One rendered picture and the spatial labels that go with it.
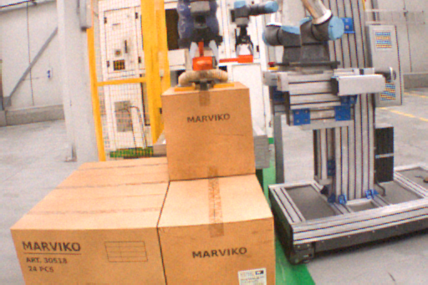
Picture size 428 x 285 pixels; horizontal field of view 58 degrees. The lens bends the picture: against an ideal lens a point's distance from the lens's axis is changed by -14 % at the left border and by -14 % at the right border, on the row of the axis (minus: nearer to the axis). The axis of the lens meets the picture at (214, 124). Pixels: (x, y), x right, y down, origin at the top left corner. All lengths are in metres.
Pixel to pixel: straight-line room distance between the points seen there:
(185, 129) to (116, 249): 0.73
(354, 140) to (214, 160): 0.88
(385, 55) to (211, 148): 1.13
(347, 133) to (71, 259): 1.63
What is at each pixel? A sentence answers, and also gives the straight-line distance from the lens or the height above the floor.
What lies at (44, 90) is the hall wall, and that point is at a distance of 12.28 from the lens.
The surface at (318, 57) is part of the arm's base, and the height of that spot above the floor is 1.06.
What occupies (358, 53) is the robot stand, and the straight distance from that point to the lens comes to 2.48.
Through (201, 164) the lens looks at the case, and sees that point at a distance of 2.06.
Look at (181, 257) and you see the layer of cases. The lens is 1.55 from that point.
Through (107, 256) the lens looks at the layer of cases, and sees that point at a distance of 1.60.
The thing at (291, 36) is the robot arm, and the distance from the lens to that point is 2.69.
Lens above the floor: 1.07
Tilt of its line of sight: 8 degrees down
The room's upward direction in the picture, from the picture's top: 5 degrees counter-clockwise
